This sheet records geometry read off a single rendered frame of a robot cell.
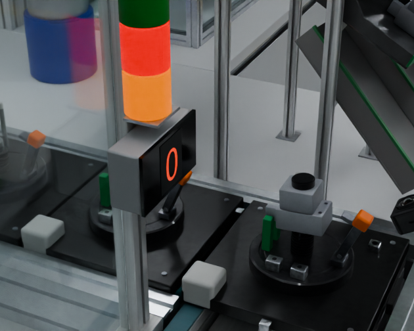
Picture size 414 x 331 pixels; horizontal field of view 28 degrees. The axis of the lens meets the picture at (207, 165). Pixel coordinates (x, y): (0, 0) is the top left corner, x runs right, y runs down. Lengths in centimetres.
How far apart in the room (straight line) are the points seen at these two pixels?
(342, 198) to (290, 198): 43
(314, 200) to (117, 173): 30
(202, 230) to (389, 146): 30
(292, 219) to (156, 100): 31
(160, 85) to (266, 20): 145
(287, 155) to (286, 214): 54
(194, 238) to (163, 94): 37
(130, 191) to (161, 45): 15
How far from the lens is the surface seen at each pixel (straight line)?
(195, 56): 202
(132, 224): 93
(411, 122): 135
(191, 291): 107
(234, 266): 111
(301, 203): 105
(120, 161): 83
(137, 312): 101
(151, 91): 83
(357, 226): 105
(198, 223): 120
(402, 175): 125
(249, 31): 218
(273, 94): 183
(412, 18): 123
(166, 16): 81
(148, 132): 86
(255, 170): 154
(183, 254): 114
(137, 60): 82
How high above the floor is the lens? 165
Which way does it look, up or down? 30 degrees down
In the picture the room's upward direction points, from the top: straight up
